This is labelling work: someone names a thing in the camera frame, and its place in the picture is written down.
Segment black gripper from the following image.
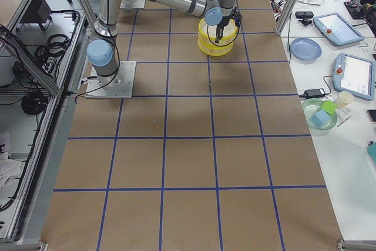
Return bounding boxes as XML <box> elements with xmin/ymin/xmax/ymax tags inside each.
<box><xmin>215</xmin><ymin>6</ymin><xmax>242</xmax><ymax>43</ymax></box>

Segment yellow steamer layer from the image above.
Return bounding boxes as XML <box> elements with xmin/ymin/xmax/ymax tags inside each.
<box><xmin>197</xmin><ymin>38</ymin><xmax>234</xmax><ymax>56</ymax></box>
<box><xmin>198</xmin><ymin>19</ymin><xmax>238</xmax><ymax>46</ymax></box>

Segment black webcam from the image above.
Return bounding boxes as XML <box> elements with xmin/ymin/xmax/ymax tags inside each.
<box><xmin>295</xmin><ymin>11</ymin><xmax>314</xmax><ymax>19</ymax></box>

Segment blue plate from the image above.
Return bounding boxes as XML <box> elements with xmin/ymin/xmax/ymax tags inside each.
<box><xmin>290</xmin><ymin>38</ymin><xmax>322</xmax><ymax>62</ymax></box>

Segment far teach pendant tablet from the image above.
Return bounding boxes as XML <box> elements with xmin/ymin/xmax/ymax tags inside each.
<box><xmin>313</xmin><ymin>12</ymin><xmax>364</xmax><ymax>46</ymax></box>

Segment teach pendant tablet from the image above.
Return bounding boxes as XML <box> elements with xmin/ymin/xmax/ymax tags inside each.
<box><xmin>313</xmin><ymin>12</ymin><xmax>364</xmax><ymax>46</ymax></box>
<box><xmin>333</xmin><ymin>53</ymin><xmax>375</xmax><ymax>101</ymax></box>

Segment black power adapter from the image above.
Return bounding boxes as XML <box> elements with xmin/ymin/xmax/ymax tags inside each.
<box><xmin>300</xmin><ymin>88</ymin><xmax>326</xmax><ymax>99</ymax></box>

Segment green bowl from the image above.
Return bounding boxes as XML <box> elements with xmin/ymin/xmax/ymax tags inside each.
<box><xmin>302</xmin><ymin>98</ymin><xmax>337</xmax><ymax>130</ymax></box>

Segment green foam block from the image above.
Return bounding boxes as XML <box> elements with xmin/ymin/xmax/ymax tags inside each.
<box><xmin>321</xmin><ymin>100</ymin><xmax>337</xmax><ymax>115</ymax></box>

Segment blue foam block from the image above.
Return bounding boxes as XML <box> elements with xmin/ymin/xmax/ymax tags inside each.
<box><xmin>310</xmin><ymin>110</ymin><xmax>331</xmax><ymax>128</ymax></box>

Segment near teach pendant tablet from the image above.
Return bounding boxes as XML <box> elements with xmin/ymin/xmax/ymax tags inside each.
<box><xmin>333</xmin><ymin>53</ymin><xmax>375</xmax><ymax>101</ymax></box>

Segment beige paper cup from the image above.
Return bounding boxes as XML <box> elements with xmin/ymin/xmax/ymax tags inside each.
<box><xmin>334</xmin><ymin>91</ymin><xmax>354</xmax><ymax>109</ymax></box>

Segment smartphone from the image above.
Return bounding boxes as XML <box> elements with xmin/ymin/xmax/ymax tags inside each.
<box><xmin>367</xmin><ymin>109</ymin><xmax>376</xmax><ymax>123</ymax></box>

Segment white crumpled cloth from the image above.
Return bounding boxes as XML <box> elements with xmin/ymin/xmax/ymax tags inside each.
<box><xmin>0</xmin><ymin>132</ymin><xmax>22</xmax><ymax>196</ymax></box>

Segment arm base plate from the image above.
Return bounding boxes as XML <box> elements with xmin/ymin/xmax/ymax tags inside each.
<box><xmin>85</xmin><ymin>61</ymin><xmax>136</xmax><ymax>99</ymax></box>
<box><xmin>120</xmin><ymin>0</ymin><xmax>146</xmax><ymax>10</ymax></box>

